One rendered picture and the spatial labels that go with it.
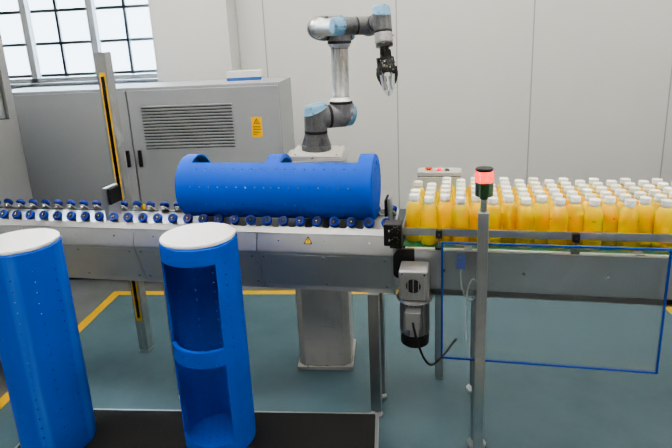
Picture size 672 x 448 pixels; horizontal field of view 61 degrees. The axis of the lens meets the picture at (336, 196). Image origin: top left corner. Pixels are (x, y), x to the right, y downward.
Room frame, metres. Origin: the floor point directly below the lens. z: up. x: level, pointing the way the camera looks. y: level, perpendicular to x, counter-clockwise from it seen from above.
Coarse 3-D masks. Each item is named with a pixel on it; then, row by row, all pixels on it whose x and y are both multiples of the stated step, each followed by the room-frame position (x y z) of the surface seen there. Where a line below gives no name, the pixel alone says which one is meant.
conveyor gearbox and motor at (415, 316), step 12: (408, 264) 2.05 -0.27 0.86; (420, 264) 2.04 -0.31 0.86; (408, 276) 1.98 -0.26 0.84; (420, 276) 1.97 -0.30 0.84; (408, 288) 1.98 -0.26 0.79; (420, 288) 1.97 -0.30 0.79; (408, 300) 1.99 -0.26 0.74; (420, 300) 1.98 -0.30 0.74; (408, 312) 1.95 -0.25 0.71; (420, 312) 1.95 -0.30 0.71; (408, 324) 1.94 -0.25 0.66; (420, 324) 1.93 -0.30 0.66; (408, 336) 1.98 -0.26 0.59; (420, 336) 1.98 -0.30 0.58; (420, 348) 1.91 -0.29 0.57
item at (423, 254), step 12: (396, 252) 2.12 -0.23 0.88; (408, 252) 2.11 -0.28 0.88; (420, 252) 2.10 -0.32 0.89; (432, 252) 2.09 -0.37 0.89; (396, 264) 2.12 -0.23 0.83; (432, 264) 2.09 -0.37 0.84; (396, 276) 2.12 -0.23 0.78; (432, 276) 2.09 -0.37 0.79; (432, 288) 2.16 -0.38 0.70; (468, 384) 2.49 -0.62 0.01; (468, 444) 2.06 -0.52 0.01
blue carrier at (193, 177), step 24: (192, 168) 2.45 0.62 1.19; (216, 168) 2.42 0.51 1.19; (240, 168) 2.40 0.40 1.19; (264, 168) 2.37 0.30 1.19; (288, 168) 2.35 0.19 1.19; (312, 168) 2.33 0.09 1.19; (336, 168) 2.31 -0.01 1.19; (360, 168) 2.28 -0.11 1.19; (192, 192) 2.40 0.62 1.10; (216, 192) 2.38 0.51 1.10; (240, 192) 2.35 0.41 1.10; (264, 192) 2.33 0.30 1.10; (288, 192) 2.31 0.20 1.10; (312, 192) 2.28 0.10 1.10; (336, 192) 2.26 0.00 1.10; (360, 192) 2.24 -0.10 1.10; (240, 216) 2.44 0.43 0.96; (288, 216) 2.37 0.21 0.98; (312, 216) 2.35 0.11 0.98; (336, 216) 2.31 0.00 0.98; (360, 216) 2.29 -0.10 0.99
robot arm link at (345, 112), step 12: (336, 36) 2.84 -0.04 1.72; (348, 36) 2.85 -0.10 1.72; (336, 48) 2.85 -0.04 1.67; (336, 60) 2.85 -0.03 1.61; (336, 72) 2.85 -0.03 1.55; (348, 72) 2.88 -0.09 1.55; (336, 84) 2.85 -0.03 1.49; (348, 84) 2.88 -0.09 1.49; (336, 96) 2.86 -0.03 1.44; (348, 96) 2.87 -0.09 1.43; (336, 108) 2.84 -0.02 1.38; (348, 108) 2.85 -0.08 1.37; (336, 120) 2.82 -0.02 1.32; (348, 120) 2.85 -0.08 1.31
